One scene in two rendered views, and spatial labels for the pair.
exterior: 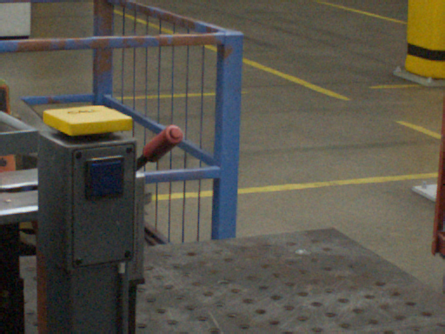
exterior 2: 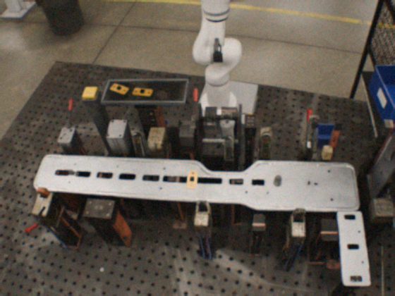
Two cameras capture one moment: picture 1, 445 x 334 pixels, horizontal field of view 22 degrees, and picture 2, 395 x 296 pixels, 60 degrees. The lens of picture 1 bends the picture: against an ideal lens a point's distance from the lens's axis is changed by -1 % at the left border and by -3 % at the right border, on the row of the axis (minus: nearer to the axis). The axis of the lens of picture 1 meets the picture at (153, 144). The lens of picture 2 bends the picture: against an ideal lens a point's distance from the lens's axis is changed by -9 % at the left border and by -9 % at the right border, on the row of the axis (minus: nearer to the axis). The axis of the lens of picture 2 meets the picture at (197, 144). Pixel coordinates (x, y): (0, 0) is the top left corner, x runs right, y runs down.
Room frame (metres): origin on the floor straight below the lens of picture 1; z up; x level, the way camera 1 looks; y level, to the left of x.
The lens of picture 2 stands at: (1.60, 1.20, 2.27)
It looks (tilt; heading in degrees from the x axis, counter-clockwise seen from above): 53 degrees down; 222
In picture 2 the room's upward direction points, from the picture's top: 8 degrees counter-clockwise
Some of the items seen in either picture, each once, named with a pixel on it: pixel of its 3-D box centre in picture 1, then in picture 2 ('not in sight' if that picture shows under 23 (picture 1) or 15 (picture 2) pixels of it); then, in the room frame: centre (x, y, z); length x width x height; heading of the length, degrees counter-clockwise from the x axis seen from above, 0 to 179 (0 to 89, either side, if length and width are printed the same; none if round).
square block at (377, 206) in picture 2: not in sight; (369, 226); (0.79, 1.36, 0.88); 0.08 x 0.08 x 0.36; 30
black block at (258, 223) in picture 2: not in sight; (257, 237); (1.06, 0.97, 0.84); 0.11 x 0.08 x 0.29; 30
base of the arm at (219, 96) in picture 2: not in sight; (218, 90); (0.49, 0.40, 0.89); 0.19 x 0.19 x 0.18
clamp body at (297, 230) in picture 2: not in sight; (291, 243); (1.02, 1.11, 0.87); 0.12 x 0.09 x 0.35; 30
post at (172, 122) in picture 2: not in sight; (178, 149); (0.91, 0.46, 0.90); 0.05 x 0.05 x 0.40; 30
